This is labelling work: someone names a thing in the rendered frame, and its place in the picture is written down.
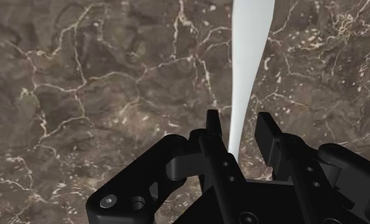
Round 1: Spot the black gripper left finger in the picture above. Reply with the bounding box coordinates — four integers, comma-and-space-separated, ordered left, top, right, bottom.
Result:
85, 109, 249, 224

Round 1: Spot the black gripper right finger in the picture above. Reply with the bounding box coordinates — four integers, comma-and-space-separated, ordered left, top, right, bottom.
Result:
254, 111, 370, 224

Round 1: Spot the white long tapered utensil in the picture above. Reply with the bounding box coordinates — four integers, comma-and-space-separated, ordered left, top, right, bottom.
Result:
228, 0, 276, 163

